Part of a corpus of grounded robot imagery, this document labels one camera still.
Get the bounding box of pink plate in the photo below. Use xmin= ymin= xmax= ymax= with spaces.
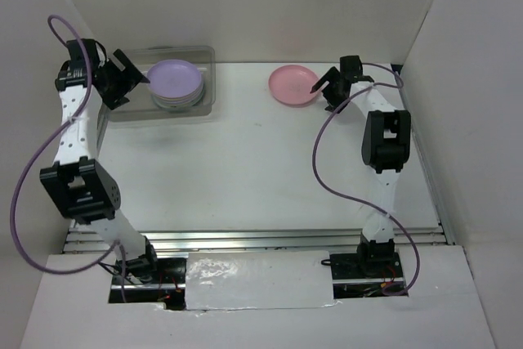
xmin=268 ymin=65 xmax=319 ymax=107

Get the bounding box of purple plate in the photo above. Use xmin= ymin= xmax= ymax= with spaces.
xmin=146 ymin=60 xmax=203 ymax=99

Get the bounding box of blue plate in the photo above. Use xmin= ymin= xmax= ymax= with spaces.
xmin=151 ymin=91 xmax=204 ymax=109

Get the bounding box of white watermelon pattern plate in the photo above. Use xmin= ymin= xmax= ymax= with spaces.
xmin=152 ymin=97 xmax=203 ymax=113

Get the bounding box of orange plate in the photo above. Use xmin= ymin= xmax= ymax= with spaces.
xmin=152 ymin=86 xmax=204 ymax=105

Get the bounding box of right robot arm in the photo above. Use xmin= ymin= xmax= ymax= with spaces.
xmin=311 ymin=56 xmax=411 ymax=277

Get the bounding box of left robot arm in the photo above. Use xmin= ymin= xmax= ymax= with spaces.
xmin=39 ymin=39 xmax=162 ymax=284

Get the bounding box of clear plastic bin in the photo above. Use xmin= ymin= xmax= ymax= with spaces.
xmin=106 ymin=46 xmax=216 ymax=122

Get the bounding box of white cover sheet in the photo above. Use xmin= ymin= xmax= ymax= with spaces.
xmin=185 ymin=251 xmax=334 ymax=311

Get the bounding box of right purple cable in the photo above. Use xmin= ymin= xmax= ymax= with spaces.
xmin=313 ymin=62 xmax=422 ymax=298

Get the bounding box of purple cable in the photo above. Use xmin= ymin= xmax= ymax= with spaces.
xmin=313 ymin=62 xmax=422 ymax=298
xmin=8 ymin=15 xmax=127 ymax=305

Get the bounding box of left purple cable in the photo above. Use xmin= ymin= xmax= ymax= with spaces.
xmin=8 ymin=15 xmax=127 ymax=305

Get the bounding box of aluminium rail frame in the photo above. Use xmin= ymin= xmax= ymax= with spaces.
xmin=65 ymin=62 xmax=454 ymax=305

